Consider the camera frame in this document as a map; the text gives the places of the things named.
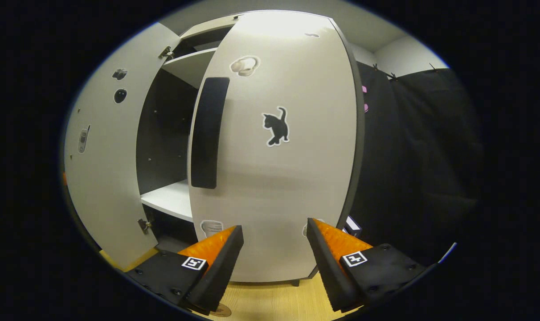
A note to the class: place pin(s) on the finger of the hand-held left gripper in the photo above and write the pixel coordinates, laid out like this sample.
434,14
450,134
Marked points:
64,178

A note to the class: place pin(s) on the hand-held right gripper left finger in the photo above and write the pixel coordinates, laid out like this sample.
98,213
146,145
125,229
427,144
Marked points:
218,272

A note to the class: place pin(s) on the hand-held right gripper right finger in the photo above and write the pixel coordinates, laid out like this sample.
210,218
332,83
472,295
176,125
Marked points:
328,267

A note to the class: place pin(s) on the white cabinet door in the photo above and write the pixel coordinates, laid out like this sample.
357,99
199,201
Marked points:
274,200
105,187

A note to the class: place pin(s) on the round brown table sticker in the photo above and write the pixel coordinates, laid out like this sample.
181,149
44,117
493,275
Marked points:
221,310

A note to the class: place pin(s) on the dark navy book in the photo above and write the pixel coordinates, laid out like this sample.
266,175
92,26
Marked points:
352,226

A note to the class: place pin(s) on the white cabinet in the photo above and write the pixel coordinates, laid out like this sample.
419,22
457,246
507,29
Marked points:
163,133

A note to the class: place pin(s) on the black backdrop cloth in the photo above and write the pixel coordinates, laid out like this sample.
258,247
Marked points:
421,156

